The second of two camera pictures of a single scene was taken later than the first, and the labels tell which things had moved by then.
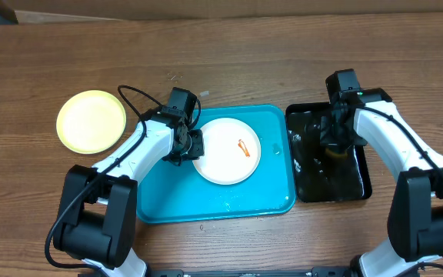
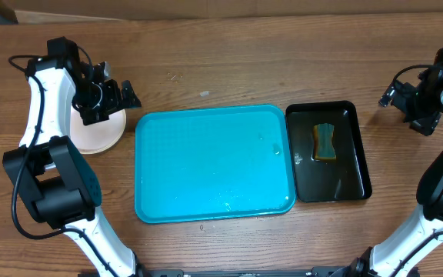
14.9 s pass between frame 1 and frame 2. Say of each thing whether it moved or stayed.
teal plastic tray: stayed
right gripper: moved
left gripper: moved
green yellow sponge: moved
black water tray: stayed
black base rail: stayed
